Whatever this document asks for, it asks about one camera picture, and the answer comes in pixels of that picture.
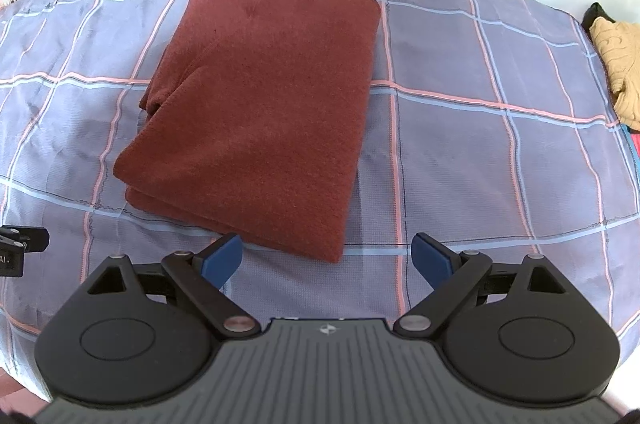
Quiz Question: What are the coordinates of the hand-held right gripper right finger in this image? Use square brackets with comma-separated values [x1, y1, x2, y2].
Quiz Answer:
[394, 232, 572, 338]

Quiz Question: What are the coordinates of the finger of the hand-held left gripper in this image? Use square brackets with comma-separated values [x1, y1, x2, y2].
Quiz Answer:
[0, 227, 51, 253]

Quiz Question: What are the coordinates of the dark red sweater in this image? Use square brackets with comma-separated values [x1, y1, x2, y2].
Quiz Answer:
[114, 0, 384, 264]

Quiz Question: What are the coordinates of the yellow knit garment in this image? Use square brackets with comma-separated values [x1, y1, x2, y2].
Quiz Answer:
[588, 18, 640, 131]

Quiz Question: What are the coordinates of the red cloth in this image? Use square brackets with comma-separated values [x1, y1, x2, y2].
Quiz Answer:
[622, 127, 640, 171]

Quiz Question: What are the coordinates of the purple plaid bedsheet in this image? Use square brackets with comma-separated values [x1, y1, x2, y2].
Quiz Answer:
[0, 0, 640, 386]

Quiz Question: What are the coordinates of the black cloth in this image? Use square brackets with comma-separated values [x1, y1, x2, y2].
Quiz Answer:
[582, 2, 619, 36]

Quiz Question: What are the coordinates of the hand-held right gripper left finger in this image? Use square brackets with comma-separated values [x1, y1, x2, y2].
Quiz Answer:
[82, 233, 262, 338]

